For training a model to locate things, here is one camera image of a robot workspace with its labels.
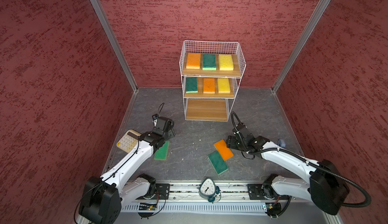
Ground orange sponge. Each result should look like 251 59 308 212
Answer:
203 78 215 94
186 53 201 69
214 140 234 161

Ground yellow sponge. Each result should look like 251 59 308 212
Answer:
218 54 234 71
217 78 231 94

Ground dark green sponge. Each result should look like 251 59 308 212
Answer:
186 77 198 93
208 151 229 175
202 54 217 70

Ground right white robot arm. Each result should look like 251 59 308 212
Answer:
226 132 350 215

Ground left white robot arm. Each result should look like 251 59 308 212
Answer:
75 114 175 224

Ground bottom wooden shelf board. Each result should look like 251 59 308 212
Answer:
185 98 228 122

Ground wooden shelf board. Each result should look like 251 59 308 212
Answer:
181 53 242 79
185 98 228 122
182 76 238 99

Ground middle wooden shelf board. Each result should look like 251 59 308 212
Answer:
182 76 238 99

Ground top wooden shelf board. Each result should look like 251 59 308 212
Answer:
181 53 242 79

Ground light green sponge left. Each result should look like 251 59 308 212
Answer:
154 141 169 160

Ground beige calculator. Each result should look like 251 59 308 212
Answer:
116 130 141 153

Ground white kitchen timer dial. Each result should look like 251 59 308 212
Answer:
199 178 222 203

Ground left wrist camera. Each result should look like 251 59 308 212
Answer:
152 103 165 127

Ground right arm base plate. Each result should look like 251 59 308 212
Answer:
247 184 288 201

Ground aluminium mounting rail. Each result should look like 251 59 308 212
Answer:
87 181 332 203

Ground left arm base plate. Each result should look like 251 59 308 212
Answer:
138 183 171 200

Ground white wire shelf rack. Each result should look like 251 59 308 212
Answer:
179 40 246 122

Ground black corrugated cable hose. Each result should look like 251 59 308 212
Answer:
230 111 372 208

